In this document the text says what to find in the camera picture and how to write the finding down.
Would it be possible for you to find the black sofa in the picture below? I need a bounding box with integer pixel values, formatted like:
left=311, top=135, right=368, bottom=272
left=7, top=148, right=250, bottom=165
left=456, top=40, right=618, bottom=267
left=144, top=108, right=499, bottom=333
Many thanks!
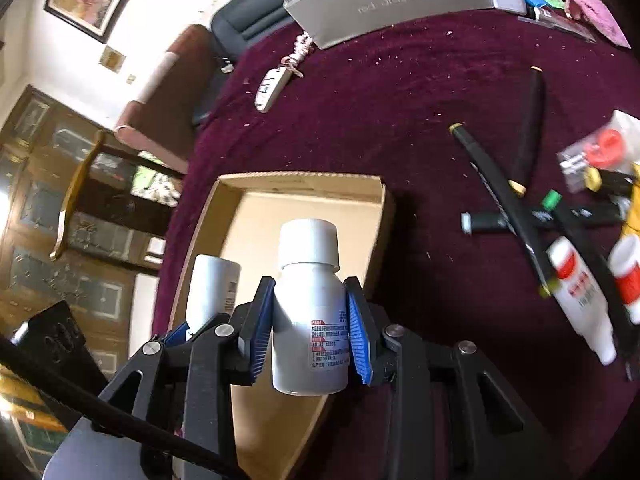
left=210, top=0, right=293, bottom=64

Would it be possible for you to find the yellow wooden chair back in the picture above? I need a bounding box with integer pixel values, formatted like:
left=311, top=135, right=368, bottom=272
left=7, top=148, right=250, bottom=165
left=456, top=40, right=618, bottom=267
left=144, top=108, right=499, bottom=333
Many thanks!
left=49, top=129, right=106, bottom=261

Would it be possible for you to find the white bottle red label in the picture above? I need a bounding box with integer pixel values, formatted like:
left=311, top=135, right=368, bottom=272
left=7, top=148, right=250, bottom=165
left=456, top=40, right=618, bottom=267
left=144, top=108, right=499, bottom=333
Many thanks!
left=608, top=234, right=640, bottom=325

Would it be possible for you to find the brown armchair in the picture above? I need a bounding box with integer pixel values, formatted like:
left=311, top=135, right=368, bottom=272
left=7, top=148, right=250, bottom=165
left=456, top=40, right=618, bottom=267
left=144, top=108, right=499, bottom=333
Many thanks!
left=114, top=24, right=217, bottom=174

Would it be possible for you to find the white remote control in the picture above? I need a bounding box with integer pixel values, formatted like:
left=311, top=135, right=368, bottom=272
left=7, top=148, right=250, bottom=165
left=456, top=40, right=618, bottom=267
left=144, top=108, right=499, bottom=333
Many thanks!
left=254, top=65, right=292, bottom=113

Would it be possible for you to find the black marker gold cap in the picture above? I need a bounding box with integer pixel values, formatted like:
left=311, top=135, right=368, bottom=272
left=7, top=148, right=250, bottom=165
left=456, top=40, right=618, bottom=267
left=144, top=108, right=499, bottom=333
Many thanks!
left=509, top=65, right=546, bottom=197

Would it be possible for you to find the maroon bed cover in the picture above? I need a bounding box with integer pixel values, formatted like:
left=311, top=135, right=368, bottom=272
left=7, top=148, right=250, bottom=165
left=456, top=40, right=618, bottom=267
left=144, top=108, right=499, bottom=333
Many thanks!
left=153, top=10, right=639, bottom=479

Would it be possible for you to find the cardboard box tray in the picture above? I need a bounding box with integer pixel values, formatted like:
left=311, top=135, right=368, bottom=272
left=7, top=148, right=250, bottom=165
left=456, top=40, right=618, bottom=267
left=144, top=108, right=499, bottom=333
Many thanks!
left=168, top=172, right=394, bottom=479

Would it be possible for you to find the black marker yellow cap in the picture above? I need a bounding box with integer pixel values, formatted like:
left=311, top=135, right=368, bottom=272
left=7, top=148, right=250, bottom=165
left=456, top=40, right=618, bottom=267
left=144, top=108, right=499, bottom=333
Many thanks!
left=584, top=166, right=636, bottom=197

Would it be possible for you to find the pink braided cord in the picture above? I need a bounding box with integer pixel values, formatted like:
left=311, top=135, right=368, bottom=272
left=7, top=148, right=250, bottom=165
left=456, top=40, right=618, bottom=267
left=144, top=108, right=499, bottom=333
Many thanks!
left=280, top=31, right=317, bottom=79

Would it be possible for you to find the white tube red label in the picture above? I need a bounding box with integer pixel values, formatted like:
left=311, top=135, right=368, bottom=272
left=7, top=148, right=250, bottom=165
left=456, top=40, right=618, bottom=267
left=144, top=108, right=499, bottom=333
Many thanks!
left=547, top=236, right=617, bottom=366

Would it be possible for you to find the pink cloth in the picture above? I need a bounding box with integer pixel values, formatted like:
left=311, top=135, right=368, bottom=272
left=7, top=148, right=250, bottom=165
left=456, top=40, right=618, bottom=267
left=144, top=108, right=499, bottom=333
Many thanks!
left=564, top=0, right=631, bottom=49

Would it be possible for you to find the clear plastic package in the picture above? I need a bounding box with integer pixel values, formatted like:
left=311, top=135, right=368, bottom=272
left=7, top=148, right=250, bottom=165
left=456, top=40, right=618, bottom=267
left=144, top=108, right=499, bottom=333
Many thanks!
left=518, top=8, right=596, bottom=44

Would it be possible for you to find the wooden cabinet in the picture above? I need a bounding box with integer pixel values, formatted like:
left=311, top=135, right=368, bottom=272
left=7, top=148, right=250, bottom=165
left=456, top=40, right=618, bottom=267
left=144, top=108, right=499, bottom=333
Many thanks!
left=1, top=86, right=170, bottom=386

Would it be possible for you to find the black marker white cap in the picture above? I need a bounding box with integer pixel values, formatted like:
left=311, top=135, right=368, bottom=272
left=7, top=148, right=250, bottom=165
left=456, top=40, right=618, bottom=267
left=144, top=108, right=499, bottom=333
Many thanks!
left=460, top=204, right=625, bottom=235

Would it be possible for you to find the clear bag red item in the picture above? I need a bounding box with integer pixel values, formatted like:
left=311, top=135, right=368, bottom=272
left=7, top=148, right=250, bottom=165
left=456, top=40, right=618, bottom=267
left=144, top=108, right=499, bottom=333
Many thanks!
left=556, top=110, right=640, bottom=193

